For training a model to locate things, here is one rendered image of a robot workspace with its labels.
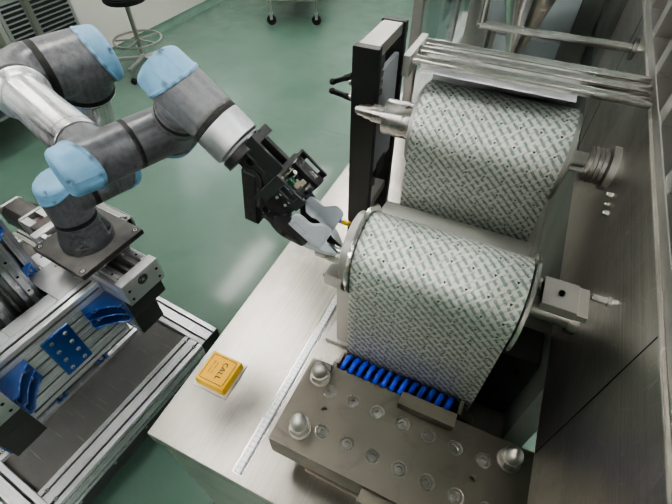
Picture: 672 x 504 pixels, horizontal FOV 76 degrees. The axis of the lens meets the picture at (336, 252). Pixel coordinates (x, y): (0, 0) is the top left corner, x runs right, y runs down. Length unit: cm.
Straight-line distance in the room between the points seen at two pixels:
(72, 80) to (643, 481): 103
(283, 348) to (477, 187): 53
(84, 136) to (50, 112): 11
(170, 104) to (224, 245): 189
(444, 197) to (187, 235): 199
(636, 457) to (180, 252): 232
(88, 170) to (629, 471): 67
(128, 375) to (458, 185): 149
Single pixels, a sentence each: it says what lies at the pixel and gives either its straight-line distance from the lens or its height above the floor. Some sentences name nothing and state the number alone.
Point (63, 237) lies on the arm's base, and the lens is 143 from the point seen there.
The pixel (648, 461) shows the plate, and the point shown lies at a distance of 40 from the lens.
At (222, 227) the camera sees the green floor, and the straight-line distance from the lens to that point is 259.
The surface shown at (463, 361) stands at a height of 115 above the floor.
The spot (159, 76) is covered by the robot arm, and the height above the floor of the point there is 150.
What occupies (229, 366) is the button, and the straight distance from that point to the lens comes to 95.
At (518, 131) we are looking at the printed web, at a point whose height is 139.
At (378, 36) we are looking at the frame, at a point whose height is 144.
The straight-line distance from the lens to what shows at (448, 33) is 152.
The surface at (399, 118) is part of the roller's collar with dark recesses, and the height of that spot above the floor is 135.
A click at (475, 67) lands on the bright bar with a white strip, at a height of 145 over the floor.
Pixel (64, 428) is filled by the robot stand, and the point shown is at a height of 21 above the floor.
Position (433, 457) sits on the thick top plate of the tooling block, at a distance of 76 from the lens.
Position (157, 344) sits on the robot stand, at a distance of 192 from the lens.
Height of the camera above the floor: 174
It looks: 48 degrees down
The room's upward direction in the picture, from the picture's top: straight up
